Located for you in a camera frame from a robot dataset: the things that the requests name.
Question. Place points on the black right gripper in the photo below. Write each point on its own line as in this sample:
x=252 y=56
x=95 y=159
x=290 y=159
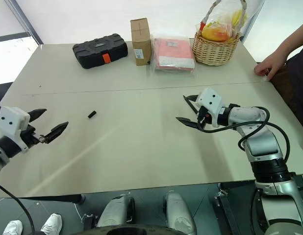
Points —
x=204 y=117

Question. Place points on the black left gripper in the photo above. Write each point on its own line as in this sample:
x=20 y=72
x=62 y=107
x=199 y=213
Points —
x=29 y=137

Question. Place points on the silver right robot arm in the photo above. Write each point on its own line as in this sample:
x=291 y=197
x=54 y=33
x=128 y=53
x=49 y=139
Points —
x=261 y=144

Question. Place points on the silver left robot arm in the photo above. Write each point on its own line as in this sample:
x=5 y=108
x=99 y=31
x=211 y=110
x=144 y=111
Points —
x=3 y=149

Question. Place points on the person's bare forearm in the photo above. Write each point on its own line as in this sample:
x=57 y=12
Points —
x=295 y=41

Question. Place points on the small black object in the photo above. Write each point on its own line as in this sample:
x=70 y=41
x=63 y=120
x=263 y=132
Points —
x=92 y=114

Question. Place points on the person's bare hand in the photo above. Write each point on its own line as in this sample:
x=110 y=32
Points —
x=271 y=63

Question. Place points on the red packet in plastic bag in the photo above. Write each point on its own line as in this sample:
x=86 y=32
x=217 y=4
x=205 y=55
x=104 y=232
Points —
x=173 y=52

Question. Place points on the bagged yellow and orange fruit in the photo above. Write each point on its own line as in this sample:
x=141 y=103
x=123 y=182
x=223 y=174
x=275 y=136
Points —
x=216 y=30

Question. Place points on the black toolbox with orange latch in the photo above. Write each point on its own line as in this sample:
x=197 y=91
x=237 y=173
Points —
x=97 y=50

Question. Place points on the brown cardboard box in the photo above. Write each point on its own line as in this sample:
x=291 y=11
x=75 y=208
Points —
x=140 y=36

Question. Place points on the silver right robot leg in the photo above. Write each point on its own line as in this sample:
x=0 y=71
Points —
x=178 y=213

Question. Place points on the silver robot leg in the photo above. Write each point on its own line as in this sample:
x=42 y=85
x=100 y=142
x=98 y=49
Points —
x=116 y=210
x=178 y=213

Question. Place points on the white sneaker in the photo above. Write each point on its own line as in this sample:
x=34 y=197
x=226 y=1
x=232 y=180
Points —
x=52 y=224
x=13 y=227

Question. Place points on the silver left robot leg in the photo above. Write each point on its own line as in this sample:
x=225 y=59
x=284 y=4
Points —
x=116 y=210

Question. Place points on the person's dark clothed body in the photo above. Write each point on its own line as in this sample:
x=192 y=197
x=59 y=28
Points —
x=298 y=80

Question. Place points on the dark rounded robot torso edge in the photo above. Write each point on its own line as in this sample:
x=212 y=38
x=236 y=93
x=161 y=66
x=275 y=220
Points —
x=132 y=231

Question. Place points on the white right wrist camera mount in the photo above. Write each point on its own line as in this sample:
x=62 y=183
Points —
x=210 y=98

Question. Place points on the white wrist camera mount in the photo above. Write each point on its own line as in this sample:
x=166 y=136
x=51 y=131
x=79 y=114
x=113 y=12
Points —
x=210 y=98
x=11 y=121

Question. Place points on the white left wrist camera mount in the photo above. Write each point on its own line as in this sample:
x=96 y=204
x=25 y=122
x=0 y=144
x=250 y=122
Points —
x=11 y=121

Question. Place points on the dark window frame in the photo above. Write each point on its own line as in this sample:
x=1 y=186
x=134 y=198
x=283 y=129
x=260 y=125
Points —
x=16 y=36

